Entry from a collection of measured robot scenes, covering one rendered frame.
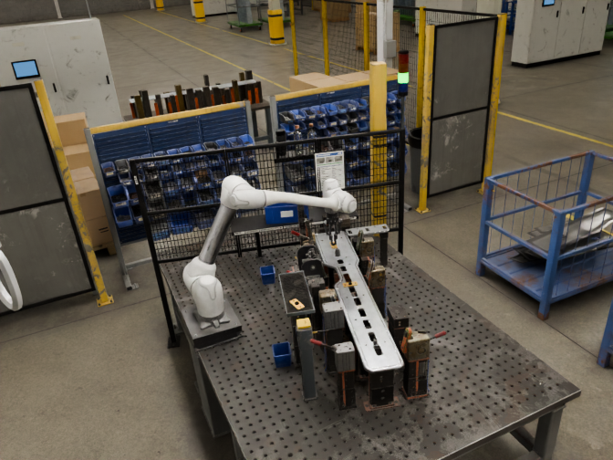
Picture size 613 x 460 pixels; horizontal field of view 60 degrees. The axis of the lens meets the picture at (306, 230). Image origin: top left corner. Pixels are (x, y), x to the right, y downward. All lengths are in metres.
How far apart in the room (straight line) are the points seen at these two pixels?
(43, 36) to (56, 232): 4.93
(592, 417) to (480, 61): 3.70
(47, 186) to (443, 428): 3.47
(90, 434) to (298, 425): 1.71
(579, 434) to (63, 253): 4.08
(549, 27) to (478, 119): 7.83
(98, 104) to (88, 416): 6.30
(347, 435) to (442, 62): 4.10
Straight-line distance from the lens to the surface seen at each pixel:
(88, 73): 9.39
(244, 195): 2.95
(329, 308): 2.68
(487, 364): 3.05
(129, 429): 3.90
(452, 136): 6.14
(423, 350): 2.63
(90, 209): 5.76
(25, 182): 4.71
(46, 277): 5.07
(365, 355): 2.58
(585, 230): 4.96
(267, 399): 2.83
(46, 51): 9.33
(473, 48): 6.02
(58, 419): 4.18
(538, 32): 13.73
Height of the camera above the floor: 2.69
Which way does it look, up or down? 28 degrees down
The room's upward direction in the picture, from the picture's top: 4 degrees counter-clockwise
